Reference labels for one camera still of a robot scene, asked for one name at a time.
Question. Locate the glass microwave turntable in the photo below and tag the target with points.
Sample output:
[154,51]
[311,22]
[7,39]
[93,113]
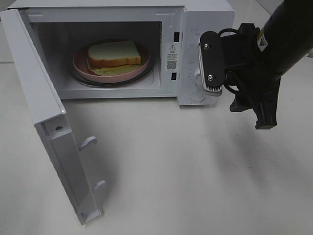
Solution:
[146,73]

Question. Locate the pink plate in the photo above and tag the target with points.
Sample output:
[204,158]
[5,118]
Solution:
[143,51]

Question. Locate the white timer knob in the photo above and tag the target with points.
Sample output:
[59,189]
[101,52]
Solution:
[197,77]

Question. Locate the sandwich with white bread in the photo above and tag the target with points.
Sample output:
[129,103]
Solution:
[113,58]

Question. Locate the white warning label sticker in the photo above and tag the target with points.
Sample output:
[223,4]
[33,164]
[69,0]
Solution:
[172,56]

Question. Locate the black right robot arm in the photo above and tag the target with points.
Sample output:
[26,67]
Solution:
[286,37]

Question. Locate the white microwave oven body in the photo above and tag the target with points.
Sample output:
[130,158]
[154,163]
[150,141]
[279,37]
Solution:
[62,27]

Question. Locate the white microwave door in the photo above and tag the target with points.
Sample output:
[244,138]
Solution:
[49,115]

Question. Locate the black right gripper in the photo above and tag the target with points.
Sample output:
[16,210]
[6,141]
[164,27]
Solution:
[247,74]

